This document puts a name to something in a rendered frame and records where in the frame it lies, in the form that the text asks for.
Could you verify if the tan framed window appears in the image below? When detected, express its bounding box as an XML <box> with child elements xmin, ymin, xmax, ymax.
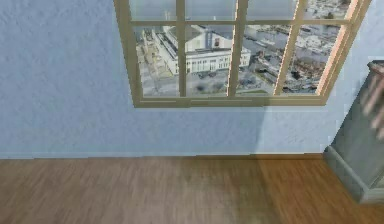
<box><xmin>112</xmin><ymin>0</ymin><xmax>373</xmax><ymax>109</ymax></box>

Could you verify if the grey cupboard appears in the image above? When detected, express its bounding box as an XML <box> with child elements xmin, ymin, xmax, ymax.
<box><xmin>323</xmin><ymin>60</ymin><xmax>384</xmax><ymax>205</ymax></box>

